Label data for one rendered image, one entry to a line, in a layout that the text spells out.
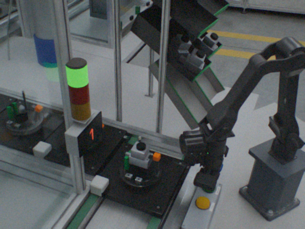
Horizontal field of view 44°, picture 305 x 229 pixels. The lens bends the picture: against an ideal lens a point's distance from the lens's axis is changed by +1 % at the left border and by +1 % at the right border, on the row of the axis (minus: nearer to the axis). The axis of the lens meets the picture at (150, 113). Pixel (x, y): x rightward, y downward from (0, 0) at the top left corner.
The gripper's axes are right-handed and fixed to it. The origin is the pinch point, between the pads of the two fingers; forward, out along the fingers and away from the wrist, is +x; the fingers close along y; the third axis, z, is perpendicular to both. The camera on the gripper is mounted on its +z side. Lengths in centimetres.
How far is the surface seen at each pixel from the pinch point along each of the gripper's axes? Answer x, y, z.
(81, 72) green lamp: -39, 19, 31
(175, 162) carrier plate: 3.9, -5.4, 12.9
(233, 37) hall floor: 101, -318, 47
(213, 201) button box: 4.9, 4.5, -3.0
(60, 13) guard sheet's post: -53, 19, 35
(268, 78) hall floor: 101, -245, -3
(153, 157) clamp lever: -6.0, 5.4, 16.7
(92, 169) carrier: 3.8, 8.8, 36.5
